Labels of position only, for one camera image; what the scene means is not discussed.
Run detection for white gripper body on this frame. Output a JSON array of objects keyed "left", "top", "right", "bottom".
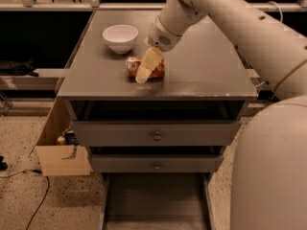
[{"left": 148, "top": 16, "right": 181, "bottom": 52}]

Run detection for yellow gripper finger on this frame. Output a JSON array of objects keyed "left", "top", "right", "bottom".
[{"left": 135, "top": 47, "right": 164, "bottom": 83}]

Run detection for orange crushed coke can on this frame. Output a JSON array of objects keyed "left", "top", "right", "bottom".
[{"left": 126, "top": 57, "right": 165, "bottom": 79}]

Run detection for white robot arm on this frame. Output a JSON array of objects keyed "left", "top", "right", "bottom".
[{"left": 136, "top": 0, "right": 307, "bottom": 230}]

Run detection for grey drawer cabinet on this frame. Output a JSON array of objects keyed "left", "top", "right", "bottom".
[{"left": 55, "top": 9, "right": 261, "bottom": 177}]

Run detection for grey top drawer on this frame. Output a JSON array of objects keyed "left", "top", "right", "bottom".
[{"left": 72, "top": 121, "right": 240, "bottom": 147}]

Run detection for grey middle drawer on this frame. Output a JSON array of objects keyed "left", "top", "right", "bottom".
[{"left": 91, "top": 154, "right": 224, "bottom": 173}]

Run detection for grey open bottom drawer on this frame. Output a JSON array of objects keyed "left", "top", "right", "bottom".
[{"left": 98, "top": 173, "right": 216, "bottom": 230}]

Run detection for white ceramic bowl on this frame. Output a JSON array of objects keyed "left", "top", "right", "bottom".
[{"left": 103, "top": 24, "right": 138, "bottom": 55}]

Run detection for items inside wooden box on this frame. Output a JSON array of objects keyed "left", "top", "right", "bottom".
[{"left": 57, "top": 127, "right": 79, "bottom": 146}]

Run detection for wooden box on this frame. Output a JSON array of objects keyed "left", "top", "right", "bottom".
[{"left": 35, "top": 99, "right": 91, "bottom": 176}]

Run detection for black object on shelf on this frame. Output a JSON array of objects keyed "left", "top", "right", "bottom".
[{"left": 0, "top": 60, "right": 39, "bottom": 77}]

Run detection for white hanging cable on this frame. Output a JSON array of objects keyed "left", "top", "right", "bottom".
[{"left": 268, "top": 1, "right": 285, "bottom": 24}]

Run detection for metal shelf rail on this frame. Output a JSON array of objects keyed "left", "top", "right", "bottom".
[{"left": 0, "top": 3, "right": 305, "bottom": 12}]

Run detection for black floor cable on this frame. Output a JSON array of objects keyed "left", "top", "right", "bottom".
[{"left": 0, "top": 168, "right": 51, "bottom": 230}]

